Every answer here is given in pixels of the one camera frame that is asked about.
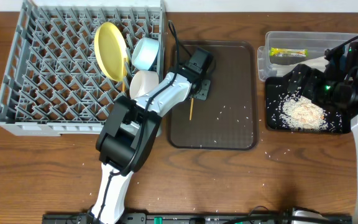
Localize grey dish rack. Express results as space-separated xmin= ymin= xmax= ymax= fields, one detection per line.
xmin=0 ymin=1 xmax=166 ymax=136

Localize clear plastic bin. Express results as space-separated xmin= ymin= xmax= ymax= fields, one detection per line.
xmin=257 ymin=31 xmax=357 ymax=82

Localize black waste tray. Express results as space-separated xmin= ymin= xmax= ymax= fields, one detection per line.
xmin=264 ymin=75 xmax=352 ymax=135

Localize green snack wrapper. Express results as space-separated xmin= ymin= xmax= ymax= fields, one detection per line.
xmin=269 ymin=47 xmax=308 ymax=57

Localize light blue bowl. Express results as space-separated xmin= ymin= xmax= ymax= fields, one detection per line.
xmin=131 ymin=37 xmax=160 ymax=70

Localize dark brown serving tray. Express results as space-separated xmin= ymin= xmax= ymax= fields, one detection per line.
xmin=167 ymin=40 xmax=259 ymax=151

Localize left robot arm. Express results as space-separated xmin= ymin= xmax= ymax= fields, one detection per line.
xmin=88 ymin=47 xmax=213 ymax=223

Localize white paper napkin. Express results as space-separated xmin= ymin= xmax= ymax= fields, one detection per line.
xmin=273 ymin=57 xmax=329 ymax=77

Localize food scraps pile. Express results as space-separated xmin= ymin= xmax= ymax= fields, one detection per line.
xmin=268 ymin=86 xmax=343 ymax=132

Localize yellow plate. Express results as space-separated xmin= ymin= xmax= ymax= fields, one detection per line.
xmin=94 ymin=22 xmax=128 ymax=82

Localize wooden chopstick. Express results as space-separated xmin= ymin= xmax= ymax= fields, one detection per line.
xmin=122 ymin=57 xmax=127 ymax=93
xmin=189 ymin=98 xmax=194 ymax=121

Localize white bowl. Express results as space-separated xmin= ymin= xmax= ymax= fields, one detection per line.
xmin=129 ymin=70 xmax=159 ymax=99

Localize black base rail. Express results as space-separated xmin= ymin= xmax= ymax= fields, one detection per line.
xmin=41 ymin=212 xmax=354 ymax=224

